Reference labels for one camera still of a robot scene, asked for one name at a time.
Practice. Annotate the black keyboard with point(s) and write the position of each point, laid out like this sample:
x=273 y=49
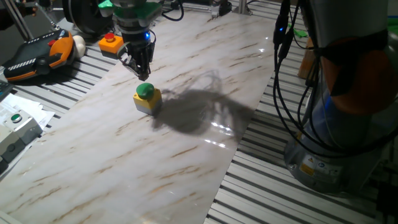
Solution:
x=4 y=90

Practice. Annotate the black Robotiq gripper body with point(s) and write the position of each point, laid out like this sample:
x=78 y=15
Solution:
x=138 y=42

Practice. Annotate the green plastic wrist mount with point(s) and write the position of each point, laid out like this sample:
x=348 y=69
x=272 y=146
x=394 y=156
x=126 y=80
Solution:
x=144 y=11

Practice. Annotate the thin metal rod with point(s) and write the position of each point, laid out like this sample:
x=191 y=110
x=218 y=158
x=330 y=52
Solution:
x=49 y=15

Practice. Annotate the small green plastic piece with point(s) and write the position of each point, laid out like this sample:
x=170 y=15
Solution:
x=298 y=31

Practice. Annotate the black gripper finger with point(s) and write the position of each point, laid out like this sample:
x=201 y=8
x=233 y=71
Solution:
x=132 y=63
x=146 y=65

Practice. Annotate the black filament spool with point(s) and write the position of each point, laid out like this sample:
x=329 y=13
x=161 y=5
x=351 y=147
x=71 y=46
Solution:
x=84 y=14

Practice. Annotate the white paper sheets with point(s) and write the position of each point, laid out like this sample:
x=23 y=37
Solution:
x=28 y=105

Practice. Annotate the black orange teach pendant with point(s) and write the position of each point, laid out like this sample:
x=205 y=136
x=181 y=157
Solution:
x=34 y=56

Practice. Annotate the grey box with green button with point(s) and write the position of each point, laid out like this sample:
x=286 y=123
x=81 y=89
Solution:
x=23 y=126

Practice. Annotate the grey aluminium strut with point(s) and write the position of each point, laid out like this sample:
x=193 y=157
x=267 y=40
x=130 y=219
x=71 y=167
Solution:
x=18 y=18

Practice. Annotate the yellow box with green button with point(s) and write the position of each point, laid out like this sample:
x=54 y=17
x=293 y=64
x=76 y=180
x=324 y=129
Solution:
x=147 y=99

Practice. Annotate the white round object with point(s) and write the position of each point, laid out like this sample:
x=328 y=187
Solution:
x=79 y=45

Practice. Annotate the orange box with red button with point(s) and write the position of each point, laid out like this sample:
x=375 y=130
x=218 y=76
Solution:
x=109 y=45

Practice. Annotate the marble pattern sheet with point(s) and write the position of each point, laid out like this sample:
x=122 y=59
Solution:
x=124 y=161

